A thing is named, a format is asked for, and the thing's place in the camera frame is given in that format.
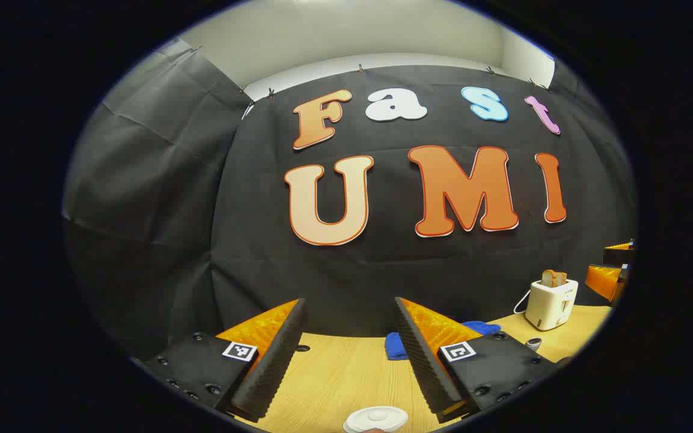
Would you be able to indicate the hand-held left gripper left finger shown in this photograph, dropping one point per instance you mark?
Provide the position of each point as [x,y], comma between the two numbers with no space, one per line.
[274,367]

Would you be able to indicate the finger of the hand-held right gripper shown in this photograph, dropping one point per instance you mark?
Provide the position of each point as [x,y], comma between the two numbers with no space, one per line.
[602,281]
[618,246]

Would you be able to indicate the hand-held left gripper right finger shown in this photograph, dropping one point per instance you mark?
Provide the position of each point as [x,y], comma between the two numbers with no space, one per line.
[425,367]

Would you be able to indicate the blue cloth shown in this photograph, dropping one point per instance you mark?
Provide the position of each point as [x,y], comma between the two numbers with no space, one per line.
[394,347]

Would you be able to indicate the brown bread slice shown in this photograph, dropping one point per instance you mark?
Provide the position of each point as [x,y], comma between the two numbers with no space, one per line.
[562,279]
[548,278]

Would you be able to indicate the white toaster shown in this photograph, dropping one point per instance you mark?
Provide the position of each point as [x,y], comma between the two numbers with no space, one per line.
[551,307]

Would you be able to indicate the black backdrop cloth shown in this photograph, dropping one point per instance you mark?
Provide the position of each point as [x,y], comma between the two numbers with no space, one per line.
[382,270]

